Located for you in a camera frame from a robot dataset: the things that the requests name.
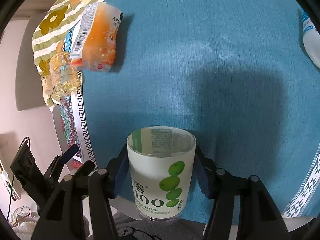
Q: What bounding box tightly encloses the white cup with green fruit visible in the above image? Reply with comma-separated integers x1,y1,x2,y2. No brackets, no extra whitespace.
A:
126,126,196,224

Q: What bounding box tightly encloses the clear yellowish glass cup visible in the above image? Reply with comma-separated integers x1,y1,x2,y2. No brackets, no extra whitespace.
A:
49,51,81,98

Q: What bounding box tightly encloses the grey padded headboard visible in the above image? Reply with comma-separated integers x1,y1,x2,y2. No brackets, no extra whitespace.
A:
15,13,45,111

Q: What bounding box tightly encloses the floral striped quilt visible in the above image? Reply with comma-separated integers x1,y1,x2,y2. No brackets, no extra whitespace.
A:
31,0,143,107

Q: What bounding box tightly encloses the blue patterned cloth mat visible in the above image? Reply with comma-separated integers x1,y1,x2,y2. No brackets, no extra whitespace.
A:
73,0,319,218

